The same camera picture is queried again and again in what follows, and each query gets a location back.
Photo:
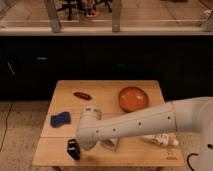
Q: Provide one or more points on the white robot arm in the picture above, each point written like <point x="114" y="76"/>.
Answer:
<point x="187" y="115"/>

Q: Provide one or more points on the black standing eraser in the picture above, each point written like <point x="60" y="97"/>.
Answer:
<point x="73" y="149"/>

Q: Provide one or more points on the orange bowl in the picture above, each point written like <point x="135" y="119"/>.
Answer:
<point x="132" y="99"/>

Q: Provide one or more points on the dark red chili pepper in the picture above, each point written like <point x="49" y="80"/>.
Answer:
<point x="82" y="95"/>

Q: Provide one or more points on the wooden table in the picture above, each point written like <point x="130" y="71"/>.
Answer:
<point x="131" y="152"/>

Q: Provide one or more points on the blue sponge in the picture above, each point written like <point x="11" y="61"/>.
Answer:
<point x="60" y="119"/>

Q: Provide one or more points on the white paper cup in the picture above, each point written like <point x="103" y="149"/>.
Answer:
<point x="110" y="144"/>

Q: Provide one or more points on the white plastic bottle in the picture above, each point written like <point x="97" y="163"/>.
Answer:
<point x="160" y="139"/>

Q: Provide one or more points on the black office chair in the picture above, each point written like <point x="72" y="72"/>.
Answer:
<point x="88" y="7"/>

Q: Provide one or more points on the grey metal post middle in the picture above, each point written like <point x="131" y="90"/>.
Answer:
<point x="116" y="13"/>

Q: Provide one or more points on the grey metal post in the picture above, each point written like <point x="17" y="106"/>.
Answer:
<point x="53" y="16"/>
<point x="116" y="13"/>

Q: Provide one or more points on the grey metal post left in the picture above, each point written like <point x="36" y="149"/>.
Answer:
<point x="53" y="16"/>

